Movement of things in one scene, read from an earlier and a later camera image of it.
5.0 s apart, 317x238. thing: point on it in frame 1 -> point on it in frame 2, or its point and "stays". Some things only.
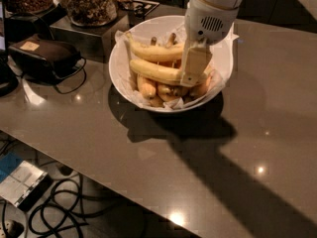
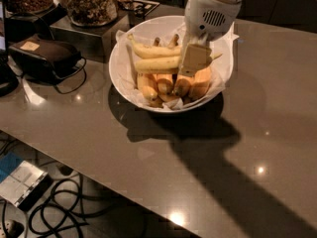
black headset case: [44, 61] stays
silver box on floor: [25, 185] stays
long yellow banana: [163, 72] -> [162, 63]
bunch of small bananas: [160, 93] stays
